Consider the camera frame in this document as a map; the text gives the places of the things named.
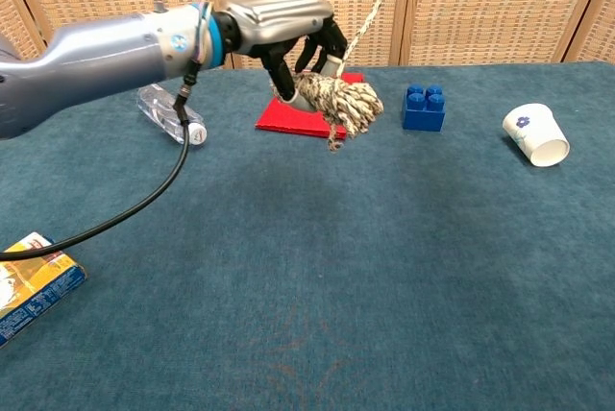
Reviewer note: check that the blue toy building brick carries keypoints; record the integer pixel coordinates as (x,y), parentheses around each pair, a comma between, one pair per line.
(423,115)

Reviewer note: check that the teal table cloth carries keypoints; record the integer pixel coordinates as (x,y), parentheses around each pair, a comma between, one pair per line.
(307,310)

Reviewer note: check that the red flat folder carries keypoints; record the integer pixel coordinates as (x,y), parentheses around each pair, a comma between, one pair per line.
(288,118)

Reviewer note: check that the clear plastic water bottle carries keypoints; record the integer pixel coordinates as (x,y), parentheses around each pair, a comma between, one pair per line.
(158,106)

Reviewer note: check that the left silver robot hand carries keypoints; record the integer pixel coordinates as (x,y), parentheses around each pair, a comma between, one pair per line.
(274,17)

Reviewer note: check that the white flower-print paper cup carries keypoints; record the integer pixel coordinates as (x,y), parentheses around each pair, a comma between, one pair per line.
(540,135)

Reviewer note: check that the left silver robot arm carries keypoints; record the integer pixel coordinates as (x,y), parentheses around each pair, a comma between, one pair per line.
(105,60)

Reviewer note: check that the yellow and blue snack box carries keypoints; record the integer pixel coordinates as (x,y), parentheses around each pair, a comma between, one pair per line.
(33,281)

